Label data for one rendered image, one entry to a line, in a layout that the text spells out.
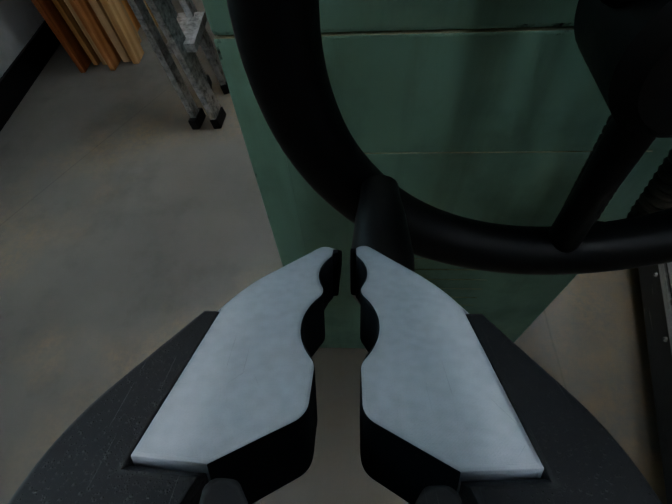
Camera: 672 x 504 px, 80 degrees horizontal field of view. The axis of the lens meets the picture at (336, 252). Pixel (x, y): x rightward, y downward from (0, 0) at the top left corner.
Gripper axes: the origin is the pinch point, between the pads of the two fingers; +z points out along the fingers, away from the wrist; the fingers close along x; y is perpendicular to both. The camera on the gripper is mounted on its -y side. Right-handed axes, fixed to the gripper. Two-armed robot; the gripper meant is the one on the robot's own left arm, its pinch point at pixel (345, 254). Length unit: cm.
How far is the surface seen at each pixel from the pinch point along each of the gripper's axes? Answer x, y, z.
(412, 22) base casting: 4.4, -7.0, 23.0
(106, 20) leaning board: -88, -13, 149
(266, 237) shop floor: -23, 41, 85
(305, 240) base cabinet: -6.4, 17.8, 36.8
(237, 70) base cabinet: -9.6, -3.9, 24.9
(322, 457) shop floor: -6, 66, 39
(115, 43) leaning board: -89, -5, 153
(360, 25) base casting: 0.6, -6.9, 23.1
